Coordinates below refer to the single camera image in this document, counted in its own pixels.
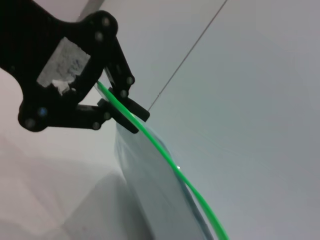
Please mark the clear document bag green zip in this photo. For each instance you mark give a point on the clear document bag green zip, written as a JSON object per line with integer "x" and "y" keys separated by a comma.
{"x": 150, "y": 187}

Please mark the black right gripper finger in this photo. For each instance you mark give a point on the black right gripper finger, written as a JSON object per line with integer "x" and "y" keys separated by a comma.
{"x": 122, "y": 65}
{"x": 117, "y": 117}

